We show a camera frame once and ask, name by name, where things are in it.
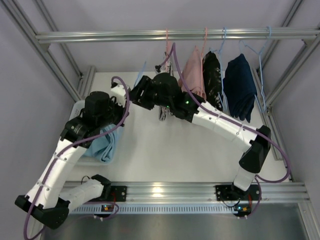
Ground white plastic basket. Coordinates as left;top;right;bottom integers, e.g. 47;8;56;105
70;99;125;167

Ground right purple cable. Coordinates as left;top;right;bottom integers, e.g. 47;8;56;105
159;41;292;184

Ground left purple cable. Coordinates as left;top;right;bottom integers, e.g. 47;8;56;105
22;75;131;240

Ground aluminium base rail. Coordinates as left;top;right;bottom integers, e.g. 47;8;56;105
111;182;310;204

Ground aluminium hanging rail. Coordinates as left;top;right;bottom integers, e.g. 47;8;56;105
35;27;320;44

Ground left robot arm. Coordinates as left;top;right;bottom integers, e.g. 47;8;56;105
15;88;129;230

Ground purple cable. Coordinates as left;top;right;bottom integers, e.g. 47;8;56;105
159;41;292;184
22;75;131;240

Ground pink trousers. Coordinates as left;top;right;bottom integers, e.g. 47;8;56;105
182;46;207;100

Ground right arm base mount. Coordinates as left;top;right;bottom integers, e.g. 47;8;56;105
214;184;260;202

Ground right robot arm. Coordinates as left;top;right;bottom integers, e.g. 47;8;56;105
129;73;271;196

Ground pink hanger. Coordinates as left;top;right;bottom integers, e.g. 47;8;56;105
198;26;209;98
164;28;171;68

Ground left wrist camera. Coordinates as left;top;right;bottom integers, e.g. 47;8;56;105
110;84;131;102

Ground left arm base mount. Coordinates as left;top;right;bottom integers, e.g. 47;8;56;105
105;185;128;202

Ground light blue trousers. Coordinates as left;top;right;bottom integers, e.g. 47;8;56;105
82;126;124;164

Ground slotted cable duct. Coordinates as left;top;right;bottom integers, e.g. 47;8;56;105
71;203;236;215

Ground newspaper print trousers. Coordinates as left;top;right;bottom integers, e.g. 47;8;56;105
156;57;174;121

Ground navy blue trousers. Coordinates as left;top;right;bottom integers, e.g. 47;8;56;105
223;53;257;122

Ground black patterned trousers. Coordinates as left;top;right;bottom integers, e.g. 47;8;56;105
202;51;223;111

